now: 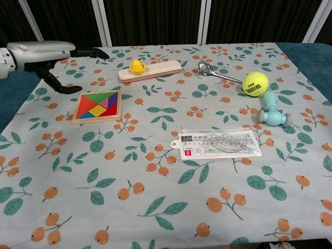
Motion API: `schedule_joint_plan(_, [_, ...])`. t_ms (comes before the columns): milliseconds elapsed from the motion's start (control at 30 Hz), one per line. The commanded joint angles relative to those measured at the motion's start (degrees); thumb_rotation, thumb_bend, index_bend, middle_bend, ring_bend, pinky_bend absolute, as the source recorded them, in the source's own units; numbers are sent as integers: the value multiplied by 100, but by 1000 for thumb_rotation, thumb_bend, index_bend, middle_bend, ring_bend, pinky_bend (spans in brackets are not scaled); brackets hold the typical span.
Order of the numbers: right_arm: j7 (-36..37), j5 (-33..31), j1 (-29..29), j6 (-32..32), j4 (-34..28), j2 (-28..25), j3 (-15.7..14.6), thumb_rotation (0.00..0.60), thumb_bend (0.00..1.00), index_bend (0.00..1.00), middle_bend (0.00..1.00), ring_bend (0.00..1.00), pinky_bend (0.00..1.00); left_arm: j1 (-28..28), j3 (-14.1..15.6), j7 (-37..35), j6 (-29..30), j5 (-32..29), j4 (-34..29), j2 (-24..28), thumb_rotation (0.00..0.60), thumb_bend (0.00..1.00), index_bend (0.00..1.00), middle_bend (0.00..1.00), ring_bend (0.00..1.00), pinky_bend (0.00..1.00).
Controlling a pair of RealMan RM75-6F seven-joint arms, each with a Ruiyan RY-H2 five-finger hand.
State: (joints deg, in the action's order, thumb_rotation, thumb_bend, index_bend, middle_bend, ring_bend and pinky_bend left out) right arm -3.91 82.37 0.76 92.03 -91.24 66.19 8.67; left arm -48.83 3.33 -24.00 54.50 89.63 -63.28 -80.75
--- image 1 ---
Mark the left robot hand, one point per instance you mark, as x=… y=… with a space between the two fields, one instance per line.
x=41 y=52

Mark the yellow square tangram piece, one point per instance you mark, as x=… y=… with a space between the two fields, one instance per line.
x=98 y=110

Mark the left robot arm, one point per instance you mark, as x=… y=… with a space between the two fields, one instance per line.
x=5 y=62

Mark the orange-red large tangram triangle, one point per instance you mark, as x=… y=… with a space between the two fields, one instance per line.
x=84 y=105

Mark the green large tangram triangle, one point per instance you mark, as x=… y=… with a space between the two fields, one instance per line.
x=98 y=97

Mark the blue small tangram triangle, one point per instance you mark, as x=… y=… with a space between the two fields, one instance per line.
x=86 y=116

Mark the pink small tangram triangle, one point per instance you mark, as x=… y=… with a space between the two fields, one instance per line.
x=104 y=103

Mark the purple tangram parallelogram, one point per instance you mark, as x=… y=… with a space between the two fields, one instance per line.
x=113 y=99

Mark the red medium tangram triangle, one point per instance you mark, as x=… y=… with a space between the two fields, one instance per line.
x=111 y=111

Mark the teal table cover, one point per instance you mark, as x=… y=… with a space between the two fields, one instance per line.
x=15 y=88

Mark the small yellow duck toy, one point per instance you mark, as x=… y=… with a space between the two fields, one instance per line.
x=137 y=67

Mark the pink pencil case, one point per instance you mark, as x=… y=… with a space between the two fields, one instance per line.
x=155 y=70

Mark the metal spoon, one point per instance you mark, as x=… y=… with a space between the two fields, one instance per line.
x=215 y=72

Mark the floral tablecloth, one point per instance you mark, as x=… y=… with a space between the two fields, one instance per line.
x=166 y=186

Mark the ruler set in clear pouch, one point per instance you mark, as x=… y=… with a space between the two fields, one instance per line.
x=218 y=146

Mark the yellow tennis ball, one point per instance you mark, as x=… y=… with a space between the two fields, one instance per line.
x=255 y=84

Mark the light blue massage roller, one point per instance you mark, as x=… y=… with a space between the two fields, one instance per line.
x=272 y=111

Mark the wooden tangram puzzle tray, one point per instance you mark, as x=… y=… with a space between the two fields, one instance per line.
x=114 y=118

